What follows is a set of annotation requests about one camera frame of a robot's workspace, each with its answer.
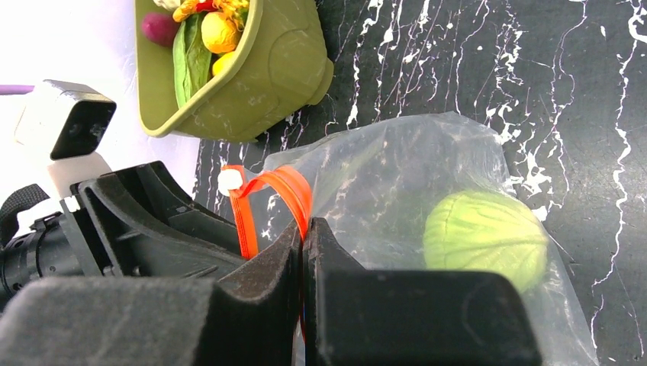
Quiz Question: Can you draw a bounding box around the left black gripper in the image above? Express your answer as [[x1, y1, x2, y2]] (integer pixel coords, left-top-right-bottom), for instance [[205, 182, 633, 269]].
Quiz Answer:
[[1, 162, 244, 303]]

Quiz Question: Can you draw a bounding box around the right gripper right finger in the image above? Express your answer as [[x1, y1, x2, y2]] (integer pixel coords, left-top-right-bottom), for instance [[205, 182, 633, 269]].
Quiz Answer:
[[303, 218, 542, 365]]

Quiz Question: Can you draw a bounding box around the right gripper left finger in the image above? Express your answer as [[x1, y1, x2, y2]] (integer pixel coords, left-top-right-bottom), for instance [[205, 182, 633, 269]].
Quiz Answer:
[[1, 225, 300, 365]]

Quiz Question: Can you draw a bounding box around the green cabbage toy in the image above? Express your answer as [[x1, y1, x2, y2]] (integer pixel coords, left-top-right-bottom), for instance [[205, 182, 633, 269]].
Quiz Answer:
[[422, 190, 550, 293]]

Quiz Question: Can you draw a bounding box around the clear zip bag orange zipper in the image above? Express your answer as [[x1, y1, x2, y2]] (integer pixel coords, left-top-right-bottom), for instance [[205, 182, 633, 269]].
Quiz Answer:
[[217, 112, 598, 365]]

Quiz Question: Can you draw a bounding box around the magenta round fruit toy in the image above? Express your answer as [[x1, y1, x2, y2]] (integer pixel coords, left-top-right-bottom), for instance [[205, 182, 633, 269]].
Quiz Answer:
[[140, 12, 180, 47]]

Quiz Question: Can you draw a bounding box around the green leafy vegetable toy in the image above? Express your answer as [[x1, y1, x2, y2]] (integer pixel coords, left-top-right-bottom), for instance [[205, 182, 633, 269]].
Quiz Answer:
[[172, 13, 212, 108]]

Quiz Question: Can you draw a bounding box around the olive green plastic bin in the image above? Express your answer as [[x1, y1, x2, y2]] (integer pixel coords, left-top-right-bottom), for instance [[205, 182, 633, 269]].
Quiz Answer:
[[135, 1, 333, 142]]

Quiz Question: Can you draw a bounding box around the orange pineapple toy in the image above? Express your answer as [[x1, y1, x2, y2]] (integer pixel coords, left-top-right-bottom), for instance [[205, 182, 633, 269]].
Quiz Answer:
[[212, 0, 249, 30]]

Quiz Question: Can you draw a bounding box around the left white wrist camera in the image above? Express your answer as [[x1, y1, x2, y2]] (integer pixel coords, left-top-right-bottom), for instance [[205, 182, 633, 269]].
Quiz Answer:
[[13, 79, 117, 200]]

